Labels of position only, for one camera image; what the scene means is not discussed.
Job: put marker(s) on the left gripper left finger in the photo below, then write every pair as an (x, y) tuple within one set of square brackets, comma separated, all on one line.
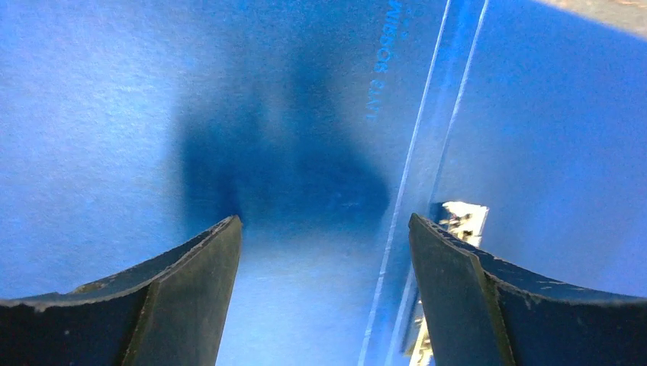
[(168, 310)]

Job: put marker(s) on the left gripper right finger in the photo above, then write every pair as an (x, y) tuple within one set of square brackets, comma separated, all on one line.
[(482, 310)]

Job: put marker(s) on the blue folder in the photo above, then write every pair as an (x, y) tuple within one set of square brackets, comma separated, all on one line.
[(130, 127)]

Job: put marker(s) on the metal folder clip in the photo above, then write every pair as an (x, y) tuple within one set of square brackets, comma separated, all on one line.
[(464, 221)]

